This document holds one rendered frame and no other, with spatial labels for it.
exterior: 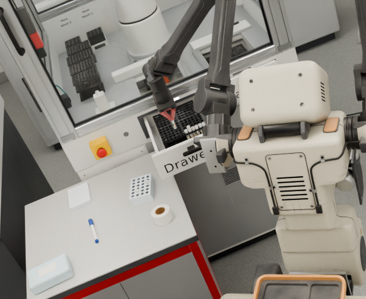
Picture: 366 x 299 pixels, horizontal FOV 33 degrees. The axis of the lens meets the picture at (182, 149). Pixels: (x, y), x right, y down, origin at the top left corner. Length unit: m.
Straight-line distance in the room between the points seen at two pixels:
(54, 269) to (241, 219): 1.06
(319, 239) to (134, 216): 0.77
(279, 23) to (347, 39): 2.03
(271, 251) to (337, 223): 1.28
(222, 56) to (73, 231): 0.95
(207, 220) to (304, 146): 1.40
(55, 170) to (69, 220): 1.85
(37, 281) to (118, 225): 0.35
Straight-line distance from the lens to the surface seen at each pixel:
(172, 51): 2.09
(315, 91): 1.53
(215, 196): 2.80
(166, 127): 2.42
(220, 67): 1.78
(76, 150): 2.54
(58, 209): 2.52
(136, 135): 2.54
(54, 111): 2.45
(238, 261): 3.04
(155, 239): 2.16
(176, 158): 2.26
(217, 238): 2.96
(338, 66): 4.21
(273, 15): 2.48
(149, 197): 2.30
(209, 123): 1.72
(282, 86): 1.54
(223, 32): 1.81
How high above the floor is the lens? 2.15
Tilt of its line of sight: 34 degrees down
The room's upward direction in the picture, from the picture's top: 22 degrees counter-clockwise
